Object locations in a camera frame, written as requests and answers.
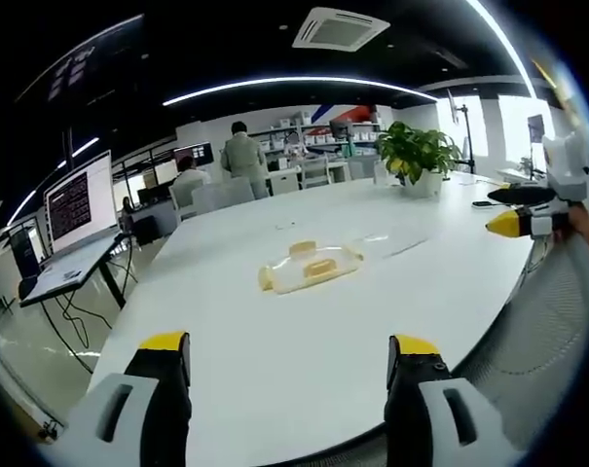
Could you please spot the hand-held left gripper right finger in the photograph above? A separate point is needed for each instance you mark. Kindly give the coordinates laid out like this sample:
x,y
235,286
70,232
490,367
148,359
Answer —
x,y
445,413

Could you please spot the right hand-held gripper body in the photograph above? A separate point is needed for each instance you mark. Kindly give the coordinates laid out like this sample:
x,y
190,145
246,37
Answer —
x,y
564,168

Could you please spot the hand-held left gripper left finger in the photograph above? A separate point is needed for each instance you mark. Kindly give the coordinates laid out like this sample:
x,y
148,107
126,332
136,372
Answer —
x,y
128,413

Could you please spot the yellow plastic buckle part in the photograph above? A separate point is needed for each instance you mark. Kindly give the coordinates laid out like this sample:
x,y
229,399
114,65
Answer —
x,y
319,268
303,247

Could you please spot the person's right hand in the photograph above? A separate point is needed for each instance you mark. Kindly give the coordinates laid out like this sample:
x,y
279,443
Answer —
x,y
583,228

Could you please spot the black phone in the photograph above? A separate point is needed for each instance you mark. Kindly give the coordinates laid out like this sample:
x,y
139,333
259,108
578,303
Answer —
x,y
482,204

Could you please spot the black tripod stand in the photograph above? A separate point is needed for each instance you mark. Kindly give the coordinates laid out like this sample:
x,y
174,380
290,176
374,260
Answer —
x,y
464,131

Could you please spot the grey mesh office chair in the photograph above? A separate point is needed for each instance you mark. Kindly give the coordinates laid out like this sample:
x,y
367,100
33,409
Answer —
x,y
542,331

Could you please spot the green potted plant white pot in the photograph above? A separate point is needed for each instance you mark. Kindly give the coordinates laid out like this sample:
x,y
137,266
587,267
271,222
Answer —
x,y
415,151

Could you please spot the long ceiling light strip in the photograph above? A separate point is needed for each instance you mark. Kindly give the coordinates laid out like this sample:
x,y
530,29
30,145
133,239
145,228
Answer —
x,y
510,46

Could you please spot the grey side desk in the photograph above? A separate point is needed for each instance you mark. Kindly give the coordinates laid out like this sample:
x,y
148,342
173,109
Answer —
x,y
65,277

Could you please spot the white chair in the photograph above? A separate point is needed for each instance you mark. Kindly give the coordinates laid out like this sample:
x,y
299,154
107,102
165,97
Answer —
x,y
316,171
223,197
182,202

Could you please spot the white storage shelf with boxes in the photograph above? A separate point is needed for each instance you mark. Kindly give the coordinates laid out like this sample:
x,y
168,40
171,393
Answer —
x,y
323,133

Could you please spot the clear plastic sheet yellow corners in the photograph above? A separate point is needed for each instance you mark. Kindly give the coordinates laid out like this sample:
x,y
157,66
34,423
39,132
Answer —
x,y
286,277

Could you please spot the large monitor on stand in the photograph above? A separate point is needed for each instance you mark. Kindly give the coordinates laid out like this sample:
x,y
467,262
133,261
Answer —
x,y
80,204

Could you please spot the white ceiling air conditioner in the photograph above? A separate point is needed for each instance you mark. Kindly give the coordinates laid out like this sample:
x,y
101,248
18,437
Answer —
x,y
340,28

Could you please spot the curved ceiling light strip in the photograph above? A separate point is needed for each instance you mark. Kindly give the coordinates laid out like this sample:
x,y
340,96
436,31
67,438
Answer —
x,y
299,87

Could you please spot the dark background monitor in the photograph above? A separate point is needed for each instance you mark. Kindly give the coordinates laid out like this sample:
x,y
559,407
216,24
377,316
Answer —
x,y
193,155

